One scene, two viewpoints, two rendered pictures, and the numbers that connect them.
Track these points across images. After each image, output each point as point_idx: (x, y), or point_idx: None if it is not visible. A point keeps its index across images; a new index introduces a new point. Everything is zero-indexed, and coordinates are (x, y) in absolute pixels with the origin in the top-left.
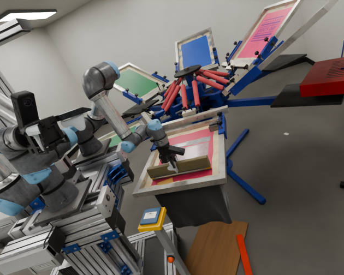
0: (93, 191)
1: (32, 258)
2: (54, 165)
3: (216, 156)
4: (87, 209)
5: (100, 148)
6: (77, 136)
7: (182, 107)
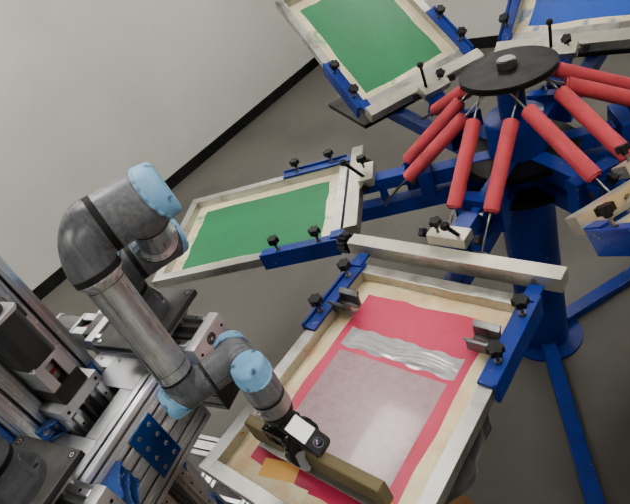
0: (77, 488)
1: None
2: None
3: (430, 467)
4: None
5: None
6: None
7: (431, 219)
